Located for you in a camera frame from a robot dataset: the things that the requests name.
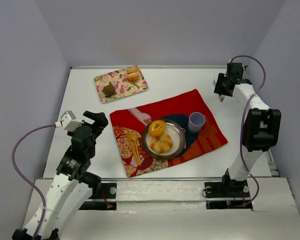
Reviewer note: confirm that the pale round bun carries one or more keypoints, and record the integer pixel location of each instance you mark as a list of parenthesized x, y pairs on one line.
[(132, 69)]

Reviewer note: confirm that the yellow plastic fork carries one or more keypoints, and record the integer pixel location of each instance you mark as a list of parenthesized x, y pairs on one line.
[(132, 139)]

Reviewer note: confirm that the brown chocolate bread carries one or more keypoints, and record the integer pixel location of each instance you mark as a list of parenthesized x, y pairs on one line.
[(109, 90)]

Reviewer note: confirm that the striped twisted bread roll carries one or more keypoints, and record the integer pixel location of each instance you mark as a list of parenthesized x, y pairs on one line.
[(161, 144)]

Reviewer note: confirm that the flat tan bun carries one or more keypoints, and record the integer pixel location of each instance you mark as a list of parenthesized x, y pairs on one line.
[(132, 77)]

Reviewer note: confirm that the red patterned cloth mat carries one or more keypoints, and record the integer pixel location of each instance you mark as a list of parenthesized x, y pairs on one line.
[(177, 109)]

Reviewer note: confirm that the orange ring bagel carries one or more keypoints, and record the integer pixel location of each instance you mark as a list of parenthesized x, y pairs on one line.
[(156, 128)]

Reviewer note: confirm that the lavender plastic cup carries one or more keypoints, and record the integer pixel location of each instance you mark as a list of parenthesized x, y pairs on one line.
[(196, 121)]

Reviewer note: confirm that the round metal plate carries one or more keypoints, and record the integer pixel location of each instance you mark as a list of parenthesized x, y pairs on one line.
[(178, 138)]

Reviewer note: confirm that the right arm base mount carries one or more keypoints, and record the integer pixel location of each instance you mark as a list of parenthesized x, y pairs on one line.
[(217, 198)]

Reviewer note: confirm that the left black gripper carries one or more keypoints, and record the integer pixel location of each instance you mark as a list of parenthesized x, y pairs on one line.
[(95, 122)]

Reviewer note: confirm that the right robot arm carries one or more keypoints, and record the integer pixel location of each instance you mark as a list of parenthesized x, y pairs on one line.
[(259, 131)]

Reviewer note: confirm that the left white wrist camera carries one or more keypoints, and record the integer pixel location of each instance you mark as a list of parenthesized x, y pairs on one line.
[(68, 121)]

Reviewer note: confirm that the metal tongs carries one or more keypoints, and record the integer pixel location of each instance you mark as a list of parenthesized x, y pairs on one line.
[(221, 98)]

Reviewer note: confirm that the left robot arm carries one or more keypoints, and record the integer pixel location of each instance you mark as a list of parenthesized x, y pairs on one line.
[(72, 184)]

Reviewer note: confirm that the floral serving tray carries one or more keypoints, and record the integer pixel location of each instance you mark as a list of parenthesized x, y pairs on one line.
[(120, 83)]

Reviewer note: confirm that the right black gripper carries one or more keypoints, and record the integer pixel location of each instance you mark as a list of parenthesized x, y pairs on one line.
[(220, 90)]

